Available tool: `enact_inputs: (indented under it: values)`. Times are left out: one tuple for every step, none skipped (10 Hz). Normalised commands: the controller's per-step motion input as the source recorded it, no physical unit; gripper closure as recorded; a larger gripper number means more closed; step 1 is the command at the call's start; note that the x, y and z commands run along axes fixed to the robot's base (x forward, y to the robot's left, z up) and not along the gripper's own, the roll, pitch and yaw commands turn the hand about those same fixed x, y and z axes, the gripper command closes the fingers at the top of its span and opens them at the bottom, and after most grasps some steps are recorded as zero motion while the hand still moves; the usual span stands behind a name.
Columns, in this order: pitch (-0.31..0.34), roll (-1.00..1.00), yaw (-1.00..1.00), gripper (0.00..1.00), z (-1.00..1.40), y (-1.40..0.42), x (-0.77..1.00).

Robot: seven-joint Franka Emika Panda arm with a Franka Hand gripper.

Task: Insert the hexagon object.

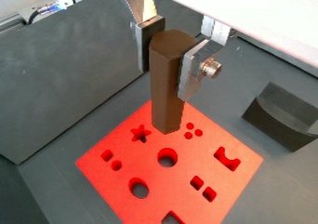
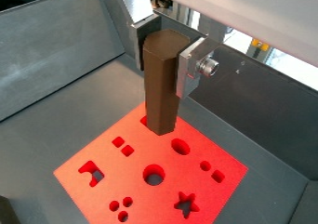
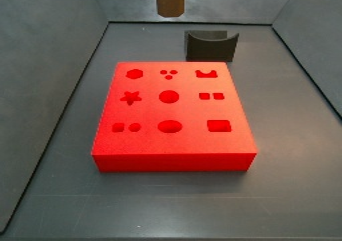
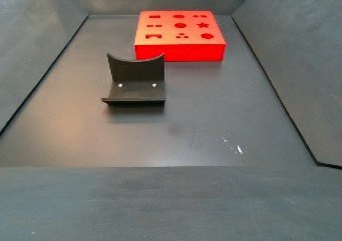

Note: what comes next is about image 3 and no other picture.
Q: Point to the brown hexagonal peg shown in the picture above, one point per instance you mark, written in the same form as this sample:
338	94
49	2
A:
169	8

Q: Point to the red shape sorting block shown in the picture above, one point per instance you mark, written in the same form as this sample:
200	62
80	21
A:
172	118

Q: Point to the dark curved holder block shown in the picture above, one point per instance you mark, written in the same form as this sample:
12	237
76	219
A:
209	45

